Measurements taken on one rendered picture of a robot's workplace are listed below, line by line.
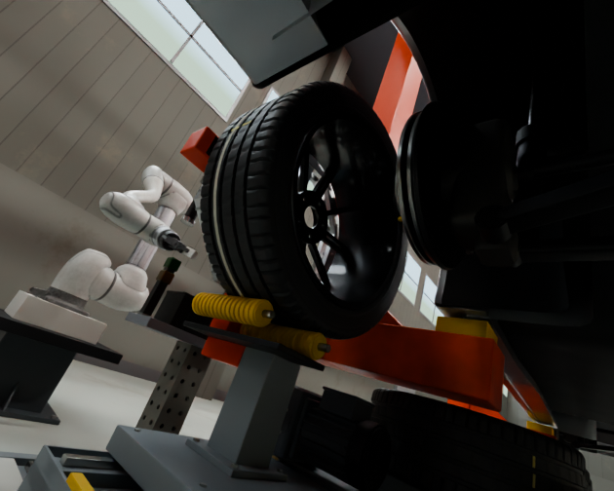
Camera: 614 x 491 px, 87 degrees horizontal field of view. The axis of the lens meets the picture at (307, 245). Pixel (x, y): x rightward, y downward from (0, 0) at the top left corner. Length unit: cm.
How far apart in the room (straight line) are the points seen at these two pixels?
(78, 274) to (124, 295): 22
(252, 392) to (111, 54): 419
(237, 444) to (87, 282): 115
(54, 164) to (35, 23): 131
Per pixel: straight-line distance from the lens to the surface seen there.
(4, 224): 382
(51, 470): 76
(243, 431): 75
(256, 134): 72
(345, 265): 110
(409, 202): 59
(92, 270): 171
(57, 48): 441
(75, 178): 398
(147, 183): 186
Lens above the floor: 39
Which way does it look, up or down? 24 degrees up
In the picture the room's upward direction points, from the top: 20 degrees clockwise
